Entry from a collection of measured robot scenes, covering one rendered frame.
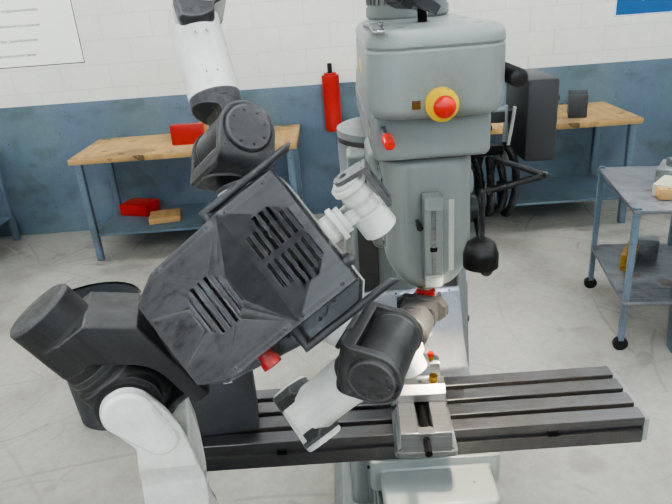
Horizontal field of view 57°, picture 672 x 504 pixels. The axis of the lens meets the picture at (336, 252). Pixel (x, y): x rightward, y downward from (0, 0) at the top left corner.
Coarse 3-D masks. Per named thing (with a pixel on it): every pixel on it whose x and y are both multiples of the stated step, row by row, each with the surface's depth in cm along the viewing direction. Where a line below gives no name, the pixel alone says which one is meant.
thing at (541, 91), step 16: (528, 80) 152; (544, 80) 152; (512, 96) 166; (528, 96) 153; (544, 96) 153; (528, 112) 155; (544, 112) 155; (528, 128) 156; (544, 128) 156; (512, 144) 169; (528, 144) 158; (544, 144) 158; (528, 160) 160
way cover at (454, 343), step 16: (416, 288) 192; (448, 288) 192; (448, 304) 192; (448, 320) 191; (432, 336) 191; (448, 336) 191; (448, 352) 189; (464, 352) 189; (448, 368) 187; (464, 368) 187
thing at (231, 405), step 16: (224, 384) 153; (240, 384) 154; (192, 400) 154; (208, 400) 154; (224, 400) 155; (240, 400) 156; (256, 400) 164; (208, 416) 156; (224, 416) 157; (240, 416) 158; (256, 416) 158; (208, 432) 158; (224, 432) 159
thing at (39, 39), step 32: (0, 0) 509; (32, 0) 509; (64, 0) 510; (640, 0) 518; (0, 32) 519; (32, 32) 519; (64, 32) 520; (0, 64) 529; (32, 64) 529; (64, 64) 530
